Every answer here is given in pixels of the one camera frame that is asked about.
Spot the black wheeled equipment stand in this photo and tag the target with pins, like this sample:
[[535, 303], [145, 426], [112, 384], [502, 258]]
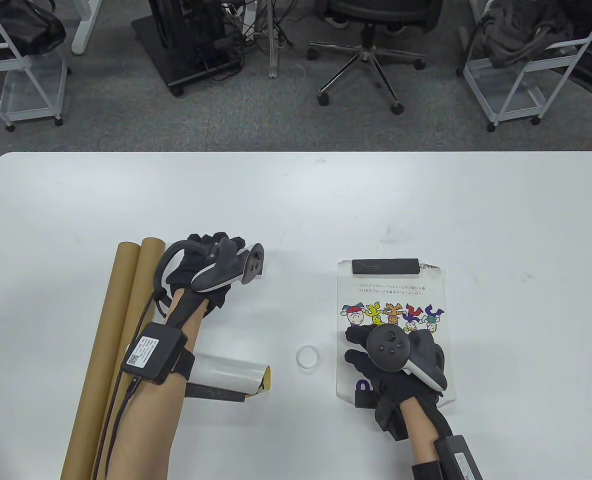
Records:
[[176, 55]]

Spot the person's right hand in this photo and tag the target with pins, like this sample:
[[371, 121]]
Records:
[[396, 395]]

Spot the colourful cartoon faces poster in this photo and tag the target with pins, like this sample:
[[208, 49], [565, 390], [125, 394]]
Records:
[[226, 367]]

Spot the brown cardboard mailing tube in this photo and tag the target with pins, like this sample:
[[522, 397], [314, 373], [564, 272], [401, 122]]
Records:
[[143, 280], [106, 325]]

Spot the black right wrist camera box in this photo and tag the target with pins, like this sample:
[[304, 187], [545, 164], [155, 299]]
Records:
[[458, 457]]

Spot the person's left hand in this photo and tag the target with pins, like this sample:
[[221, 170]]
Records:
[[188, 265]]

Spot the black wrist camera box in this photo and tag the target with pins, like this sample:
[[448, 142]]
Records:
[[458, 457], [153, 352]]

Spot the black bag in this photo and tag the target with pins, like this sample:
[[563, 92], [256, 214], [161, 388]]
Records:
[[16, 30]]

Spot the person's right forearm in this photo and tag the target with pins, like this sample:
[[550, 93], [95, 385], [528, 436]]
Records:
[[421, 435]]

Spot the grey backpack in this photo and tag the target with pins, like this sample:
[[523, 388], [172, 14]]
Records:
[[521, 30]]

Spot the black office chair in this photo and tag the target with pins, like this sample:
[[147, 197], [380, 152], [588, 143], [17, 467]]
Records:
[[366, 47]]

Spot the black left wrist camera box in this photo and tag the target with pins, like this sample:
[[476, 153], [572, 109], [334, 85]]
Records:
[[153, 352]]

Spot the white desk leg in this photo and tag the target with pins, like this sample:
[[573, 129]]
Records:
[[83, 35], [274, 60]]

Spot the white cartoon figures poster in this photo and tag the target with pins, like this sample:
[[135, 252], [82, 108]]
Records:
[[401, 290]]

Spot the black rectangular weight bar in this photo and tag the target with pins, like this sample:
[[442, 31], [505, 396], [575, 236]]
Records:
[[386, 266], [363, 400], [216, 392]]

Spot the white wheeled cart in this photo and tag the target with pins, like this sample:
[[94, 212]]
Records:
[[31, 95], [506, 95]]

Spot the white plastic tube cap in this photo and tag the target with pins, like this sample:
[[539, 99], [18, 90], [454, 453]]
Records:
[[299, 358]]

